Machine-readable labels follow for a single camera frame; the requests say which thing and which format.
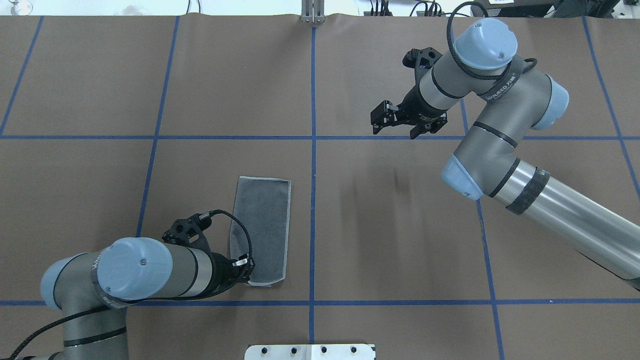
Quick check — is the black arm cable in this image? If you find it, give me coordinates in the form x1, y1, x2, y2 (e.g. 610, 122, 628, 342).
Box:
446, 1, 539, 81
0, 210, 255, 360

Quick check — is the pink towel with grey back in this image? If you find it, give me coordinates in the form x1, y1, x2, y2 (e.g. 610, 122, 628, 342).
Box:
233, 176, 291, 287

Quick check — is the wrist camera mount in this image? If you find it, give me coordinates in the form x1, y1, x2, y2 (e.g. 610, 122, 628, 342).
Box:
402, 47, 442, 84
161, 212, 212, 252

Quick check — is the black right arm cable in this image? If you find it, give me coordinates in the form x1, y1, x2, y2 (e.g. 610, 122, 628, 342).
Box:
446, 1, 539, 81

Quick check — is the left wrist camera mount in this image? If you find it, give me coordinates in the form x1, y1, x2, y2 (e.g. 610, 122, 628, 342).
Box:
161, 212, 212, 252

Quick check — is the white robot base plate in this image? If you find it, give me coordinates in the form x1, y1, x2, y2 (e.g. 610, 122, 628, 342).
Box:
244, 343, 377, 360

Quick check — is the aluminium frame post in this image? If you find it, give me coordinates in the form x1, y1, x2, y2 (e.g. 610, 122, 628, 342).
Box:
299, 0, 326, 25

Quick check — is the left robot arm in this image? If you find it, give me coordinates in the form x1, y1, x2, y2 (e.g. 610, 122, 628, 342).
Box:
9, 237, 255, 360

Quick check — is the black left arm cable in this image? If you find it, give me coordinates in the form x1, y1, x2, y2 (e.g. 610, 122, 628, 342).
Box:
0, 210, 255, 360

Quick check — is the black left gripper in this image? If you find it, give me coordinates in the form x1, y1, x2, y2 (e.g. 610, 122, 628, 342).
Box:
210, 253, 256, 296

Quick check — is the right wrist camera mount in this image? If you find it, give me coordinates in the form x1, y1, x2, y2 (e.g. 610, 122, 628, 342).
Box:
402, 47, 442, 84

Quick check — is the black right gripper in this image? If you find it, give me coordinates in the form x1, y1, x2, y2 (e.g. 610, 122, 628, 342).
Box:
370, 85, 448, 140

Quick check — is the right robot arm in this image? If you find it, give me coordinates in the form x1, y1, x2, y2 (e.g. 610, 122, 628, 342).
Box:
370, 16, 640, 289

